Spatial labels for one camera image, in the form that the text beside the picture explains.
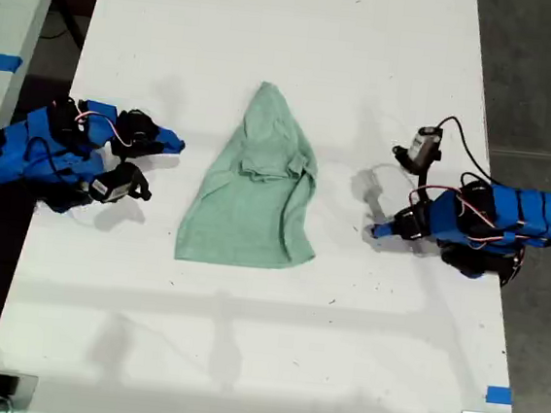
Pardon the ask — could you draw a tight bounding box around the small black box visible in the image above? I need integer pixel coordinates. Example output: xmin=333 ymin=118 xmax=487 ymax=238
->
xmin=0 ymin=371 xmax=21 ymax=396

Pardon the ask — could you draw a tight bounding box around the short blue tape piece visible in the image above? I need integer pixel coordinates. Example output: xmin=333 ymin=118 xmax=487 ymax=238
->
xmin=484 ymin=384 xmax=515 ymax=407

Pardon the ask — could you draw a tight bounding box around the grey side table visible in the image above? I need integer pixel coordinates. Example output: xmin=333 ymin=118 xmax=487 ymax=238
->
xmin=0 ymin=0 xmax=65 ymax=256

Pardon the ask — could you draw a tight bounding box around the black camera cable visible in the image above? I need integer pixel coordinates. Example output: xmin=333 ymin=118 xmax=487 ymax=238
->
xmin=431 ymin=115 xmax=503 ymax=186

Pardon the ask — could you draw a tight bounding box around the black camera stalk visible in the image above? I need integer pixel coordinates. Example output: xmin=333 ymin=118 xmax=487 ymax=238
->
xmin=415 ymin=164 xmax=432 ymax=194

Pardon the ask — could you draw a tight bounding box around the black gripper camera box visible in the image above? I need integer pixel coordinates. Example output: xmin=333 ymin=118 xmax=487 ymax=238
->
xmin=389 ymin=122 xmax=446 ymax=178
xmin=86 ymin=157 xmax=156 ymax=208

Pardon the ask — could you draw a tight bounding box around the pale green T-shirt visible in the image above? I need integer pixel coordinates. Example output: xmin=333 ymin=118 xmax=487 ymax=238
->
xmin=173 ymin=74 xmax=332 ymax=275

